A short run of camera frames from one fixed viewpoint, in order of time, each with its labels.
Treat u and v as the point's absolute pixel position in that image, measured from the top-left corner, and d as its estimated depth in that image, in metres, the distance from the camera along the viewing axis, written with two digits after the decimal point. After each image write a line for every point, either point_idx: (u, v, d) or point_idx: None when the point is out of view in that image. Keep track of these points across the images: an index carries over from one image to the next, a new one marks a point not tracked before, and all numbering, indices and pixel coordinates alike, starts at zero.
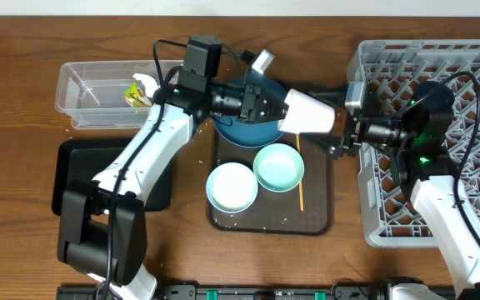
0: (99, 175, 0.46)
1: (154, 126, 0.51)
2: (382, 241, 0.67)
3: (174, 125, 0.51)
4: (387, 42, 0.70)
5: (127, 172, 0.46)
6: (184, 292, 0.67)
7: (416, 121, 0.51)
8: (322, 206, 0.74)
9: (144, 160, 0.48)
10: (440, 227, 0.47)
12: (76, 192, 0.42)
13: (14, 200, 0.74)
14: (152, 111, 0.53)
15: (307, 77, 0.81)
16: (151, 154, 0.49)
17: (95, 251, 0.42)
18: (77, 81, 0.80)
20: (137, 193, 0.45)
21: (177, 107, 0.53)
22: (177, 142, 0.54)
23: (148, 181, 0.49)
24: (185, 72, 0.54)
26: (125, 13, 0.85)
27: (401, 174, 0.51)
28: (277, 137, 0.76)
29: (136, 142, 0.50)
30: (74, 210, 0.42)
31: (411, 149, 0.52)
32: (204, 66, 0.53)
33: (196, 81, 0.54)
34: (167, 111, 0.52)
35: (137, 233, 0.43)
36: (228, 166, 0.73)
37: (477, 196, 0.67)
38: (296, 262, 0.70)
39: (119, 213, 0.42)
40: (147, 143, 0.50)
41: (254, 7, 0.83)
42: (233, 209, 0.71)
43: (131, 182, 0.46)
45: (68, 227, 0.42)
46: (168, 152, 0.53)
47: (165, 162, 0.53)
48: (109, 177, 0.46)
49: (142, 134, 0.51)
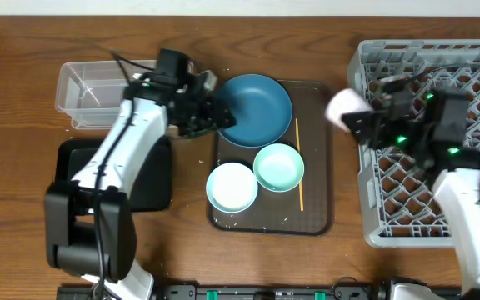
0: (77, 176, 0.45)
1: (127, 120, 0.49)
2: (382, 241, 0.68)
3: (148, 117, 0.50)
4: (387, 42, 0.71)
5: (107, 168, 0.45)
6: (184, 292, 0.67)
7: (437, 112, 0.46)
8: (322, 206, 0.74)
9: (121, 152, 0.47)
10: (458, 221, 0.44)
12: (58, 192, 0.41)
13: (15, 200, 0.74)
14: (122, 107, 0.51)
15: (307, 77, 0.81)
16: (128, 147, 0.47)
17: (86, 249, 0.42)
18: (77, 81, 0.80)
20: (118, 187, 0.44)
21: (147, 100, 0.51)
22: (155, 132, 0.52)
23: (129, 172, 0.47)
24: (156, 74, 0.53)
26: (125, 12, 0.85)
27: (427, 161, 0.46)
28: (277, 136, 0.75)
29: (111, 137, 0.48)
30: (57, 212, 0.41)
31: (436, 139, 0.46)
32: (175, 69, 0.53)
33: (167, 82, 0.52)
34: (138, 106, 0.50)
35: (125, 227, 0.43)
36: (229, 166, 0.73)
37: None
38: (295, 262, 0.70)
39: (102, 208, 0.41)
40: (123, 137, 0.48)
41: (253, 7, 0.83)
42: (233, 209, 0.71)
43: (111, 177, 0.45)
45: (54, 229, 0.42)
46: (147, 144, 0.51)
47: (145, 154, 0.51)
48: (88, 175, 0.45)
49: (117, 128, 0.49)
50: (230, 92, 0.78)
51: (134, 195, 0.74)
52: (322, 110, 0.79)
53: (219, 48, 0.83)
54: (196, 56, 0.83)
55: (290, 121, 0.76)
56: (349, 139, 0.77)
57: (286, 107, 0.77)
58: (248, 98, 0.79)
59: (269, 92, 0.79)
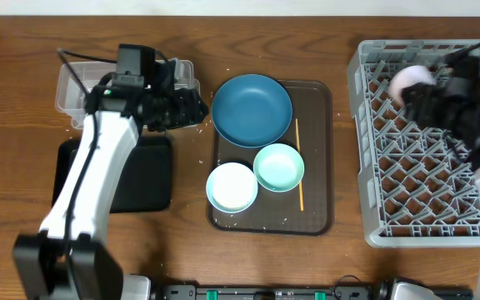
0: (46, 224, 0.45)
1: (92, 144, 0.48)
2: (383, 241, 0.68)
3: (113, 136, 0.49)
4: (387, 42, 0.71)
5: (75, 210, 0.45)
6: (184, 292, 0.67)
7: None
8: (322, 206, 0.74)
9: (88, 190, 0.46)
10: None
12: (27, 247, 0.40)
13: (15, 200, 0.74)
14: (85, 127, 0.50)
15: (307, 76, 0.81)
16: (95, 180, 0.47)
17: (67, 292, 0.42)
18: (78, 81, 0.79)
20: (90, 230, 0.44)
21: (112, 110, 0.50)
22: (122, 153, 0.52)
23: (102, 206, 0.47)
24: (119, 74, 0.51)
26: (126, 12, 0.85)
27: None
28: (277, 136, 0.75)
29: (77, 170, 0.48)
30: (29, 266, 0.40)
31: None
32: (138, 67, 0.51)
33: (132, 82, 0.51)
34: (101, 123, 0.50)
35: (103, 268, 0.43)
36: (227, 166, 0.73)
37: (477, 196, 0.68)
38: (296, 262, 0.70)
39: (77, 259, 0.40)
40: (88, 167, 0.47)
41: (253, 7, 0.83)
42: (233, 209, 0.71)
43: (80, 220, 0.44)
45: (30, 282, 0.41)
46: (116, 167, 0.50)
47: (116, 178, 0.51)
48: (58, 222, 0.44)
49: (82, 158, 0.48)
50: (230, 92, 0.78)
51: (134, 195, 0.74)
52: (322, 111, 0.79)
53: (220, 47, 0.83)
54: (197, 56, 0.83)
55: (290, 121, 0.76)
56: (350, 139, 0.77)
57: (286, 107, 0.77)
58: (248, 99, 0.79)
59: (269, 92, 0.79)
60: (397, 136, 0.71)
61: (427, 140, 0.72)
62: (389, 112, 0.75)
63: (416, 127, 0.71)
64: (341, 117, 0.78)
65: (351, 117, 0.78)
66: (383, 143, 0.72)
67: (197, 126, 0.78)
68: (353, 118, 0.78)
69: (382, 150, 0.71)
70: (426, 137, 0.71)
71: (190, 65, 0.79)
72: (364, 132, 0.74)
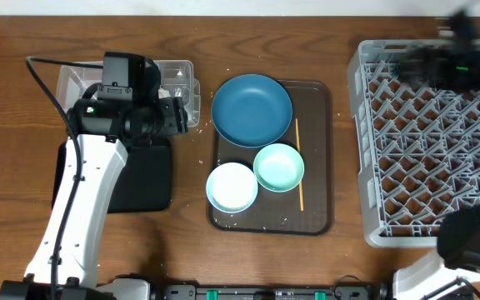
0: (32, 267, 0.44)
1: (75, 176, 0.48)
2: (382, 241, 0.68)
3: (99, 164, 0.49)
4: (387, 42, 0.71)
5: (61, 252, 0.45)
6: (184, 292, 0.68)
7: None
8: (322, 206, 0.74)
9: (73, 230, 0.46)
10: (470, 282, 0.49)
12: (13, 296, 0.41)
13: (16, 199, 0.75)
14: (68, 152, 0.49)
15: (307, 77, 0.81)
16: (80, 217, 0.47)
17: None
18: (77, 81, 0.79)
20: (77, 275, 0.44)
21: (98, 129, 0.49)
22: (110, 182, 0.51)
23: (90, 243, 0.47)
24: (106, 86, 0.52)
26: (126, 13, 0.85)
27: None
28: (277, 135, 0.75)
29: (61, 205, 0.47)
30: None
31: None
32: (126, 76, 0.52)
33: (120, 92, 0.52)
34: (84, 150, 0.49)
35: None
36: (227, 166, 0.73)
37: (477, 196, 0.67)
38: (295, 262, 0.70)
39: None
40: (72, 203, 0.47)
41: (253, 7, 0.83)
42: (233, 209, 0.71)
43: (66, 265, 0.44)
45: None
46: (102, 197, 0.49)
47: (105, 208, 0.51)
48: (42, 266, 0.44)
49: (67, 189, 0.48)
50: (229, 92, 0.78)
51: (134, 196, 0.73)
52: (322, 110, 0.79)
53: (220, 48, 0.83)
54: (197, 56, 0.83)
55: (290, 121, 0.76)
56: (350, 139, 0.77)
57: (287, 108, 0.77)
58: (247, 99, 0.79)
59: (270, 92, 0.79)
60: (397, 136, 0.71)
61: (427, 140, 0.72)
62: (390, 112, 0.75)
63: (415, 127, 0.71)
64: (341, 117, 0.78)
65: (351, 117, 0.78)
66: (383, 143, 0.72)
67: (197, 127, 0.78)
68: (353, 117, 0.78)
69: (382, 150, 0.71)
70: (427, 137, 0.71)
71: (190, 65, 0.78)
72: (364, 132, 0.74)
